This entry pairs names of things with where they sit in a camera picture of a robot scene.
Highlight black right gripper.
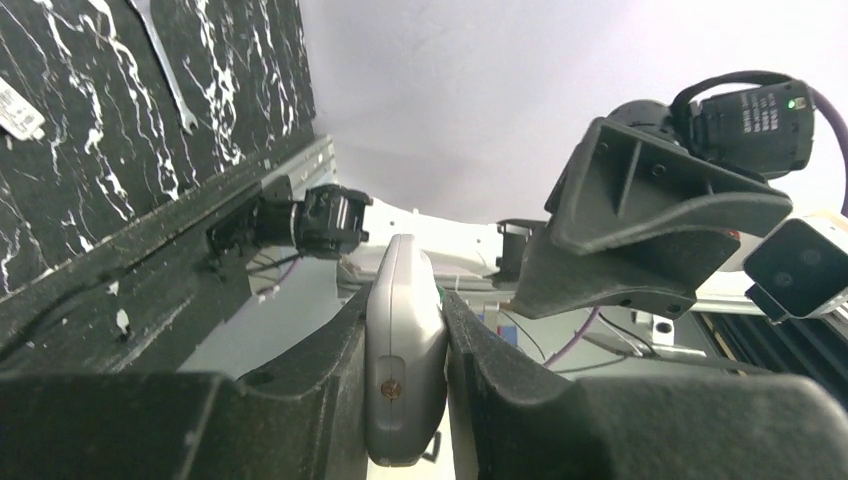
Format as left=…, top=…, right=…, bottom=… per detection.
left=511, top=99, right=792, bottom=319

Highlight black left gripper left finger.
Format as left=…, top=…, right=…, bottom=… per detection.
left=1, top=289, right=368, bottom=479

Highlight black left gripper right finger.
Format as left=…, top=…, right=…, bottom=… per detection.
left=443, top=293, right=847, bottom=479

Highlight white remote control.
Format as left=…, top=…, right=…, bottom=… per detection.
left=365, top=234, right=448, bottom=467

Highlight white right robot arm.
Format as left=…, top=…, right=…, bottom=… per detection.
left=248, top=71, right=819, bottom=318

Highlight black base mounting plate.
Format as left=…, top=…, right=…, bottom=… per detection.
left=0, top=125, right=319, bottom=376

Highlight silver flat wrench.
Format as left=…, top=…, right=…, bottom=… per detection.
left=128, top=0, right=198, bottom=135

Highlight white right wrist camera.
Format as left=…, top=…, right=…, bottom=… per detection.
left=741, top=211, right=847, bottom=324

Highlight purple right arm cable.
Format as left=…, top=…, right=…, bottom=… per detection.
left=543, top=86, right=848, bottom=369

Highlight aluminium frame rail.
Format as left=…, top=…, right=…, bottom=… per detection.
left=260, top=135, right=338, bottom=199

